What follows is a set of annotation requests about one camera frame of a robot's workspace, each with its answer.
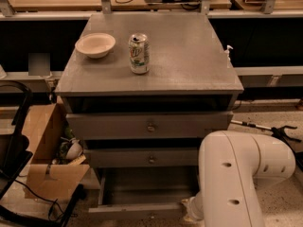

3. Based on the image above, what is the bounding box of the white pump bottle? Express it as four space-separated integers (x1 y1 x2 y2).
224 44 234 61

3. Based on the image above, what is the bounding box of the grey drawer cabinet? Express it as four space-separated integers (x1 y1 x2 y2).
55 12 244 175

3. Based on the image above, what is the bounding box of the black stand with metal rod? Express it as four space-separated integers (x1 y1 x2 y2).
231 120 303 171

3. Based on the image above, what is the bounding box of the white bowl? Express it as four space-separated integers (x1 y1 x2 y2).
75 33 116 59

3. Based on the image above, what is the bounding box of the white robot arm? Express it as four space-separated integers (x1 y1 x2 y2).
183 131 295 227

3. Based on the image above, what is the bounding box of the wooden desk right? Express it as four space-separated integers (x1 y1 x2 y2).
230 0 303 10

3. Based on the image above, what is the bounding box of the grey bottom drawer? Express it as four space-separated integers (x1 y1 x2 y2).
89 166 199 219

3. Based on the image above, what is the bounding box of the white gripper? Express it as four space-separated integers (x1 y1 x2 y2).
181 192 204 222

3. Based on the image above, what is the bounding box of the brown cardboard box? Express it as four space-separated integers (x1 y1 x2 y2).
23 104 89 200

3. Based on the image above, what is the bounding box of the white cup in box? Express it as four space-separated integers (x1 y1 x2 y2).
63 138 83 161

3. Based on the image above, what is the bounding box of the grey drawer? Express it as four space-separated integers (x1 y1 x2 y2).
89 166 199 219
84 148 198 168
66 112 233 140

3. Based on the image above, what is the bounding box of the black chair frame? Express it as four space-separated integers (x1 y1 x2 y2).
0 80 86 227

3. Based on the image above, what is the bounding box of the grey top drawer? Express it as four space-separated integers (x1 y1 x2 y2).
66 112 233 140

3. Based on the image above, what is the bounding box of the grey middle drawer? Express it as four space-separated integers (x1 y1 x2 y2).
84 148 198 168

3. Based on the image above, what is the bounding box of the green white soda can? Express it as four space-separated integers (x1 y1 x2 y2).
129 33 150 75

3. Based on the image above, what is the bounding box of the black floor cable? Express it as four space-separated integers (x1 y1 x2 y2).
0 170 79 223

